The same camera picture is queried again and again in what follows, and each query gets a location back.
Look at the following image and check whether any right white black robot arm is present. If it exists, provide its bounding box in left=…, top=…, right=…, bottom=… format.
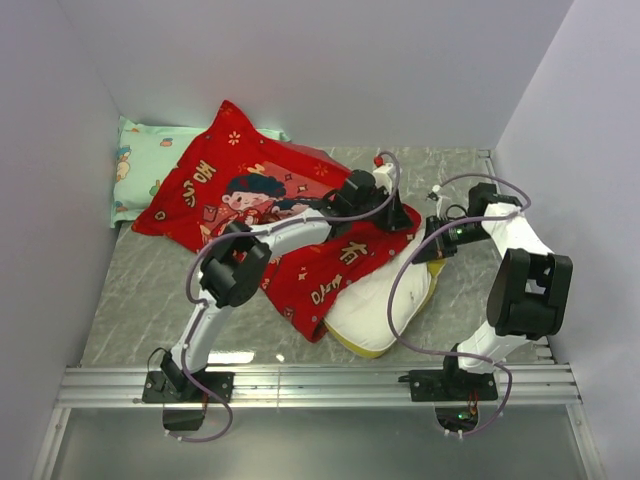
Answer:
left=411, top=182, right=573, bottom=400

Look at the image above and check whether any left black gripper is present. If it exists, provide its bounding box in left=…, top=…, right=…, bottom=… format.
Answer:
left=352, top=188, right=415, bottom=233

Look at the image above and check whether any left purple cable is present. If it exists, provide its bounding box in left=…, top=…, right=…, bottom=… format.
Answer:
left=179, top=149, right=403, bottom=443

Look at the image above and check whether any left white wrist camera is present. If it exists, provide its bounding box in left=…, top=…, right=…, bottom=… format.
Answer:
left=372, top=152, right=400, bottom=194

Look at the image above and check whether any mint green cartoon pillow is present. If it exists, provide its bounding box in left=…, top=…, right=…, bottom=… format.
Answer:
left=109, top=116, right=292, bottom=231

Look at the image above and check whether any cream yellow foam pillow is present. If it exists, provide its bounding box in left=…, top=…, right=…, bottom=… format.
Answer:
left=324, top=239, right=446, bottom=359

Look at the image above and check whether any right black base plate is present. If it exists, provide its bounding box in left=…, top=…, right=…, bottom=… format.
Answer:
left=397, top=367, right=499, bottom=434

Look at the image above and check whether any red patterned pillowcase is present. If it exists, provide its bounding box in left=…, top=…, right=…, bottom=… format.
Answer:
left=133, top=101, right=421, bottom=343

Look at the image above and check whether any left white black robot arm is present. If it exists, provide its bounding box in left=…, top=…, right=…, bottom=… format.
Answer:
left=160, top=163, right=413, bottom=402

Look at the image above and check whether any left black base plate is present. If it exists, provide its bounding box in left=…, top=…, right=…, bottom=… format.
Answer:
left=140, top=369, right=236, bottom=435

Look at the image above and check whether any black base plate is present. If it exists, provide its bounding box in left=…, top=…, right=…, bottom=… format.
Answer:
left=140, top=369, right=236, bottom=435
left=397, top=367, right=499, bottom=434

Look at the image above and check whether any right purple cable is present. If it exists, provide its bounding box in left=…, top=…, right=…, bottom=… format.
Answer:
left=387, top=172, right=532, bottom=439

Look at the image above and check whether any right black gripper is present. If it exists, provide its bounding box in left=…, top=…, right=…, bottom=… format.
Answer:
left=411, top=215, right=491, bottom=264

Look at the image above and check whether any purple cable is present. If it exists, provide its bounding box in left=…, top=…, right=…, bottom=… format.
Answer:
left=179, top=149, right=403, bottom=443
left=387, top=172, right=532, bottom=439

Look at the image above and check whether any aluminium front rail frame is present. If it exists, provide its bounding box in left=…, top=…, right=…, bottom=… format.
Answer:
left=32, top=364, right=606, bottom=479

